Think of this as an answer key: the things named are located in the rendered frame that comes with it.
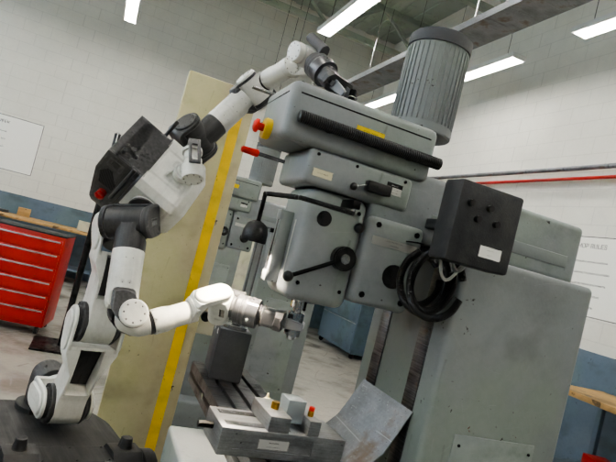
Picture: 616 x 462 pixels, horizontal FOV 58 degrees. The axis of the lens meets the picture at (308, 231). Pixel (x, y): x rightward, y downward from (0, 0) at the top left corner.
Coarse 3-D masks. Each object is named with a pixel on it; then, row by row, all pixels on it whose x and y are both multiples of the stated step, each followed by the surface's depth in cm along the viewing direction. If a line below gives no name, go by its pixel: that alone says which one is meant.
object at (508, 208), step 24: (456, 192) 139; (480, 192) 140; (504, 192) 143; (456, 216) 138; (480, 216) 139; (504, 216) 143; (432, 240) 144; (456, 240) 138; (480, 240) 141; (504, 240) 143; (480, 264) 141; (504, 264) 144
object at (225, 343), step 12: (228, 324) 207; (216, 336) 208; (228, 336) 204; (240, 336) 205; (216, 348) 203; (228, 348) 204; (240, 348) 205; (216, 360) 203; (228, 360) 204; (240, 360) 205; (216, 372) 203; (228, 372) 204; (240, 372) 205
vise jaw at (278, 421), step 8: (256, 400) 151; (264, 400) 152; (272, 400) 155; (256, 408) 150; (264, 408) 145; (280, 408) 149; (256, 416) 148; (264, 416) 144; (272, 416) 140; (280, 416) 141; (288, 416) 143; (264, 424) 142; (272, 424) 140; (280, 424) 141; (288, 424) 142; (280, 432) 141; (288, 432) 142
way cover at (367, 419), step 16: (368, 384) 187; (352, 400) 187; (368, 400) 181; (384, 400) 175; (336, 416) 187; (352, 416) 181; (368, 416) 175; (384, 416) 169; (400, 416) 164; (336, 432) 179; (352, 432) 175; (368, 432) 169; (384, 432) 164; (352, 448) 167; (368, 448) 163; (384, 448) 159
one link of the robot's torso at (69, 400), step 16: (64, 336) 192; (64, 352) 191; (80, 352) 192; (96, 352) 199; (112, 352) 199; (64, 368) 197; (80, 368) 200; (96, 368) 200; (48, 384) 205; (64, 384) 195; (80, 384) 204; (48, 400) 198; (64, 400) 197; (80, 400) 201; (48, 416) 197; (64, 416) 200; (80, 416) 203
